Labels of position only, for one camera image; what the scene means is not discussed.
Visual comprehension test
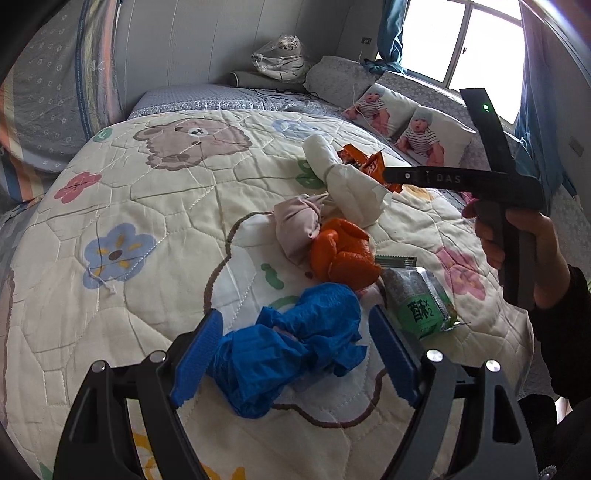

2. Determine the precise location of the orange mandarin peel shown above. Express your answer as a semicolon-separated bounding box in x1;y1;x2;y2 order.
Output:
308;218;382;291

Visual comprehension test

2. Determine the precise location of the cream cartoon quilted table cover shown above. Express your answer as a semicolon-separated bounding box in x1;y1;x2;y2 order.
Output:
0;108;537;480

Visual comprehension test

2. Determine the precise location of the white tissue bundle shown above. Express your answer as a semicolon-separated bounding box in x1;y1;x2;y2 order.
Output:
303;134;392;228

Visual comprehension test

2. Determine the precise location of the baby print pillow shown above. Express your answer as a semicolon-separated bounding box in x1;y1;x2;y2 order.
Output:
394;106;476;168
342;83;419;138

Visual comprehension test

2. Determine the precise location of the green snack packet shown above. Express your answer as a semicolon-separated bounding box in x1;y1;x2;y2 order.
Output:
376;255;462;339

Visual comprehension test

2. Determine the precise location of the person's right hand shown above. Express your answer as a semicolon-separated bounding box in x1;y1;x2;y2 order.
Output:
461;202;571;310

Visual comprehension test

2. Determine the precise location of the striped patterned fabric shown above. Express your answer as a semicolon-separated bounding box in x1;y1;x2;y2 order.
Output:
1;1;123;203

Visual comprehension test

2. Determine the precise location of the black sleeve forearm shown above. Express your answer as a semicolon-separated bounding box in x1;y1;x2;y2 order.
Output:
529;265;590;409

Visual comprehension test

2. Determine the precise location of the right baby print pillow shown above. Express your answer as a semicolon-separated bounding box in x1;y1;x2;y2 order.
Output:
394;106;476;168

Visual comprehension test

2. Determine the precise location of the pinkish tied tissue bundle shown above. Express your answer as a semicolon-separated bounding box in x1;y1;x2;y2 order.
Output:
273;193;332;265

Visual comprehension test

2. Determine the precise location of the orange snack wrapper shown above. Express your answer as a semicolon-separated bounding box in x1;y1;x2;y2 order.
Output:
338;144;403;193

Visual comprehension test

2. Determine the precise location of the left baby print pillow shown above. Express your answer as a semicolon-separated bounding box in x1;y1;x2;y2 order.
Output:
342;83;419;138

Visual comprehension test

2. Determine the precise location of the blue curtain cloth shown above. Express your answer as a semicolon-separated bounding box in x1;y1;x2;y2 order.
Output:
363;0;410;75

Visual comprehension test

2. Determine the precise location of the white tiger plush toy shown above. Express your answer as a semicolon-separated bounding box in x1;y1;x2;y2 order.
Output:
250;34;311;84

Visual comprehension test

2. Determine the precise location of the grey plain cushion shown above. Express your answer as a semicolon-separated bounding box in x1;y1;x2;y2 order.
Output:
304;55;379;109

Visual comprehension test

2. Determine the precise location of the window with frame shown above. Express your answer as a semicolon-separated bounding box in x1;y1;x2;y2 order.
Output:
402;1;525;125

